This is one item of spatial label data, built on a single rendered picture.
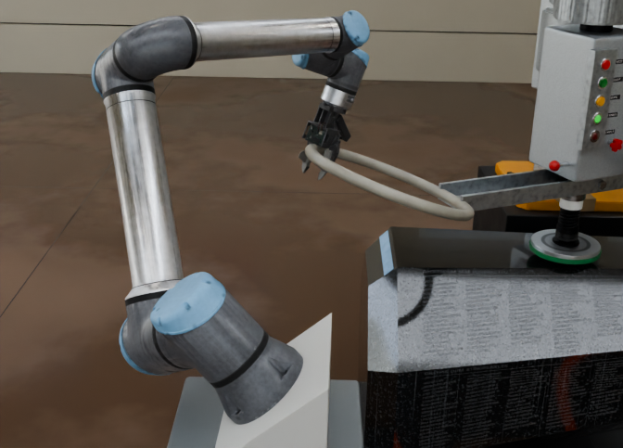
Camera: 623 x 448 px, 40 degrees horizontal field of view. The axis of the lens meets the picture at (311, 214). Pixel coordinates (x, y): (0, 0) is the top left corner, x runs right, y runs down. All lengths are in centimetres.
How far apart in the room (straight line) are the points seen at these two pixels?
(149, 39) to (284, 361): 73
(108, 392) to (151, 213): 177
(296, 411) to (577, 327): 129
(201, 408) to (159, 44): 78
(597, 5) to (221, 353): 143
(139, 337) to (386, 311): 102
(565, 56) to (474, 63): 625
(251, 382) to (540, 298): 126
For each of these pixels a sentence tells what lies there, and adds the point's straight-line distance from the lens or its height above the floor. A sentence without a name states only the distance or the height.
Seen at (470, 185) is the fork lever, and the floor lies 108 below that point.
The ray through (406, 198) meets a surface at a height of 119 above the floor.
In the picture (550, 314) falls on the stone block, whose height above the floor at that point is 70.
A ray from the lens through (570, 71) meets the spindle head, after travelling 255.
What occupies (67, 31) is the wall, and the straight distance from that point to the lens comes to 895.
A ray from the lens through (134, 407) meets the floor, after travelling 343.
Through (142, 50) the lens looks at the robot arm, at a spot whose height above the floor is 157.
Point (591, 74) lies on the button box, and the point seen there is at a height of 143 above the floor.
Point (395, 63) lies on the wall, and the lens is 868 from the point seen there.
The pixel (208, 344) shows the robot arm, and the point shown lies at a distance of 164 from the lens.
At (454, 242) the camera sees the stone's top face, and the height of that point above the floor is 80.
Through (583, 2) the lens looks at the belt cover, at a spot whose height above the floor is 161.
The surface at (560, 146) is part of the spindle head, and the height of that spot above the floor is 120.
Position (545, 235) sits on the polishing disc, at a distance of 283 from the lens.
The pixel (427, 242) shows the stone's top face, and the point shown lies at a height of 81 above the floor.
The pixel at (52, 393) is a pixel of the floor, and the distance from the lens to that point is 357.
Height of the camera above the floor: 192
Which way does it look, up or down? 22 degrees down
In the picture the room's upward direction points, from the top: 1 degrees clockwise
